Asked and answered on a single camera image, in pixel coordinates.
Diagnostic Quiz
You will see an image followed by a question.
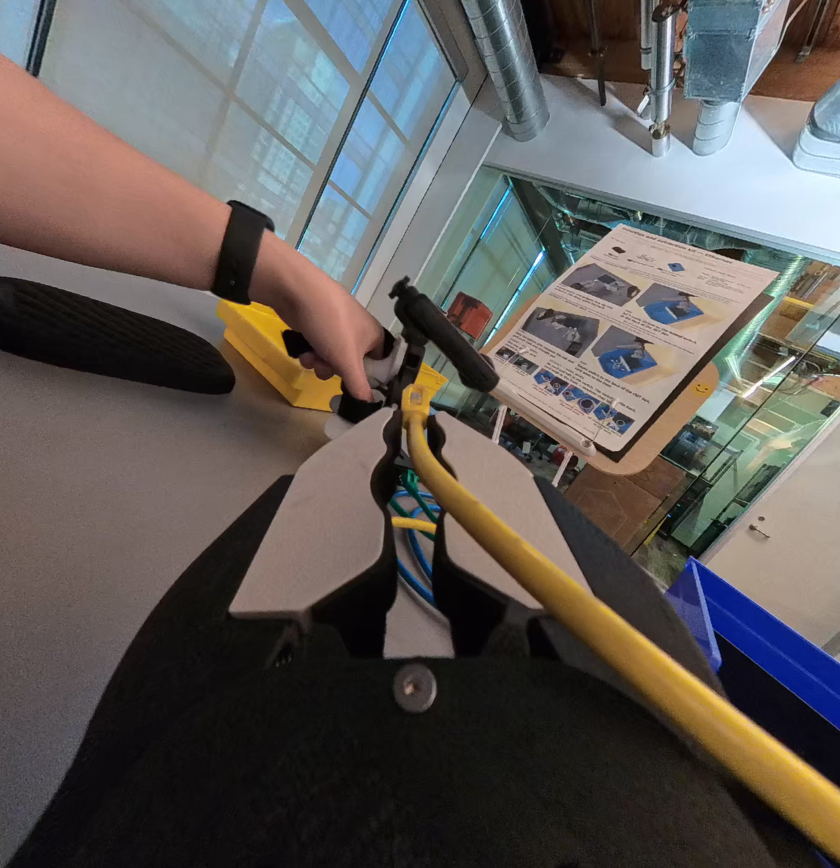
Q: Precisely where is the green ethernet cable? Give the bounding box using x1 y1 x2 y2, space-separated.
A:
392 468 438 543

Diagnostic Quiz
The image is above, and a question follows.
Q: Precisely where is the person's left forearm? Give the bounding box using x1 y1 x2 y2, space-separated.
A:
0 44 234 292

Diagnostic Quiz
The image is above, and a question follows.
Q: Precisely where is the printed instruction poster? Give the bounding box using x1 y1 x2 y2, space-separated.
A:
491 224 780 454

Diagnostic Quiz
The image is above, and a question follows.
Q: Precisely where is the black wristband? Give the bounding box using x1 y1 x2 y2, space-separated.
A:
210 200 275 306

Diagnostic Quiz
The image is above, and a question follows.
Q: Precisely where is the blue ethernet cable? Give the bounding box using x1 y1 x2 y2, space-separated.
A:
393 491 440 608

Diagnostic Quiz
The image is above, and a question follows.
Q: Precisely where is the person's left hand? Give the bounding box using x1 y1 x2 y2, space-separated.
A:
254 234 388 402

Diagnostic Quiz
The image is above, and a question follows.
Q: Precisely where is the wooden poster board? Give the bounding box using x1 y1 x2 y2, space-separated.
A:
477 292 719 476

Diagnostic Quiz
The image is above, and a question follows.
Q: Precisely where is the round silver ventilation duct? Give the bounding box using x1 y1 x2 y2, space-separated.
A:
461 0 550 142

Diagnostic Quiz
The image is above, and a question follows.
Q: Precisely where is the yellow ethernet cable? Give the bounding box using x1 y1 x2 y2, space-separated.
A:
401 383 840 865

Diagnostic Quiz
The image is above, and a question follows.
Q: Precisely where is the red cabinet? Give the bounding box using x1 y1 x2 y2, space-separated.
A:
447 293 494 339

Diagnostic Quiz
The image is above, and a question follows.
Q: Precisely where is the yellow plastic bin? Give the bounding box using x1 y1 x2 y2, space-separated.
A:
217 298 448 411

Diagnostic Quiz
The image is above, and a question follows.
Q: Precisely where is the rectangular metal duct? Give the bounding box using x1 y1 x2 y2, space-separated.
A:
684 0 790 157

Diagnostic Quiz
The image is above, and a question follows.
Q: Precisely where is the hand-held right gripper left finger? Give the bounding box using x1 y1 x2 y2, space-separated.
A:
229 407 403 659

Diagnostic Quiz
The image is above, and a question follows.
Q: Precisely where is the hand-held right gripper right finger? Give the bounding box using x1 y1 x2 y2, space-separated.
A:
428 411 595 659

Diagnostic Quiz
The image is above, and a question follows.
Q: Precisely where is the silver ceiling pipe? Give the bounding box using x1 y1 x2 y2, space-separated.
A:
640 0 679 158

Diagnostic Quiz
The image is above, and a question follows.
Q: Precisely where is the blue plastic bin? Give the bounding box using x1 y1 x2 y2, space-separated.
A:
664 556 840 868

